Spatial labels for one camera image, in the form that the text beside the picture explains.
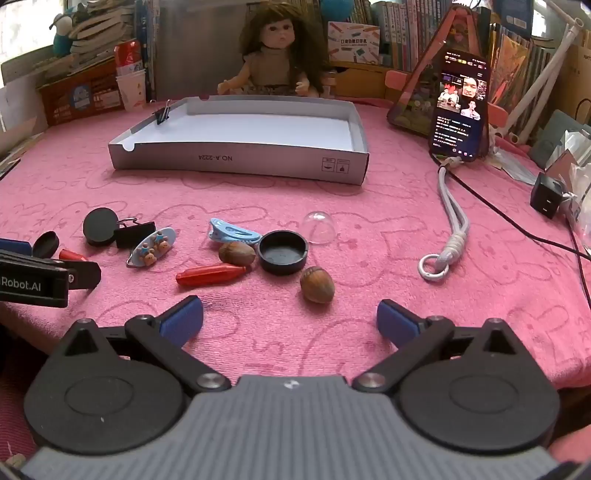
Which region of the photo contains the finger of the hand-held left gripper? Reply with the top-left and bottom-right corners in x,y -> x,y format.
60,261 -> 102,291
0,239 -> 33,257

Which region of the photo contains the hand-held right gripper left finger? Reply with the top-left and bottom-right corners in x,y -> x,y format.
58,295 -> 232,393

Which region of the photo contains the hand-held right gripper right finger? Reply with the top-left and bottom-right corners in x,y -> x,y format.
353,299 -> 536,393

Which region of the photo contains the black round cap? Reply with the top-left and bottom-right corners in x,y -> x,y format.
31,231 -> 62,259
83,208 -> 120,247

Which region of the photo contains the long red wooden peg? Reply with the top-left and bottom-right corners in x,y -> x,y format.
175,264 -> 247,287

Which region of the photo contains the brown round pebble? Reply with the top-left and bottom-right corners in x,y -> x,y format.
218,241 -> 257,267

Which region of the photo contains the blue hair clip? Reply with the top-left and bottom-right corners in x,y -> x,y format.
208,218 -> 263,245

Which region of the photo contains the black round lid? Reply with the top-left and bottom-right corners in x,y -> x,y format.
257,231 -> 309,276

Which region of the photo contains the white cardboard box tray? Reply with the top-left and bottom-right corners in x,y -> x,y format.
108,95 -> 370,186

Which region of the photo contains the bear hair clip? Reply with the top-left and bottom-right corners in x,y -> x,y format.
126,227 -> 176,268

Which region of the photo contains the brown acorn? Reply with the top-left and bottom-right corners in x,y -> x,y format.
299,266 -> 335,304

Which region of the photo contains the pink towel cloth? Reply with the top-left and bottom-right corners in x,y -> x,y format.
0,99 -> 591,462

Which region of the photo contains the clear plastic dome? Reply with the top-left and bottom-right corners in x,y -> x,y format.
302,211 -> 339,245

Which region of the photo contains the white paper cup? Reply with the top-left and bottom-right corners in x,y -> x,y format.
115,69 -> 148,110

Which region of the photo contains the black charger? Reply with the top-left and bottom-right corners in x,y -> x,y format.
530,172 -> 566,220

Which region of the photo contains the black smartphone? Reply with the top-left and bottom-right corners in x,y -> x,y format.
428,50 -> 491,163

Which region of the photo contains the blue and white plush toy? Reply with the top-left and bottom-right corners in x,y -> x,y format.
51,13 -> 77,56

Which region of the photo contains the white plastic bag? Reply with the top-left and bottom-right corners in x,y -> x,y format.
558,129 -> 591,232

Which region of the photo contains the grey-green box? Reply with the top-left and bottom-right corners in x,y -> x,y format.
531,110 -> 583,169

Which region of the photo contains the brown-haired doll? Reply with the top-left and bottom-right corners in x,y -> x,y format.
217,7 -> 333,99

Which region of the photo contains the white tube lamp stand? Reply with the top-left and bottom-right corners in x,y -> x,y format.
505,0 -> 587,144

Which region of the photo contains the colourful printed box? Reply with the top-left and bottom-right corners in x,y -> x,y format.
328,21 -> 382,65

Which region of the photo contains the row of upright books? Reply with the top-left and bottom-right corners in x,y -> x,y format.
369,0 -> 462,72

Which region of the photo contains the grey lanyard with ring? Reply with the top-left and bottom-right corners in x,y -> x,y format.
418,156 -> 470,281

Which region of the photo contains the black cable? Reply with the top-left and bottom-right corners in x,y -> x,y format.
431,153 -> 591,260

